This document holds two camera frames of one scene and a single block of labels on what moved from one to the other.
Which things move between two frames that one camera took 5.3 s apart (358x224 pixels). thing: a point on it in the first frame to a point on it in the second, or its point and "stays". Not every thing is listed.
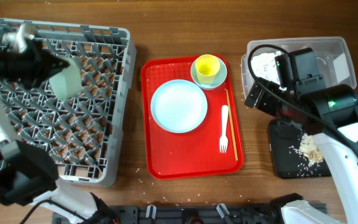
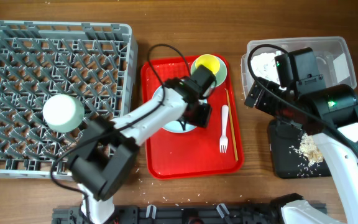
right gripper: (263, 104) stays
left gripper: (50, 65) to (203, 119)
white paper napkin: (265, 66) stays
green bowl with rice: (66, 84) to (63, 112)
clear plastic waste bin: (332, 53) stays
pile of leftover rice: (309, 150) stays
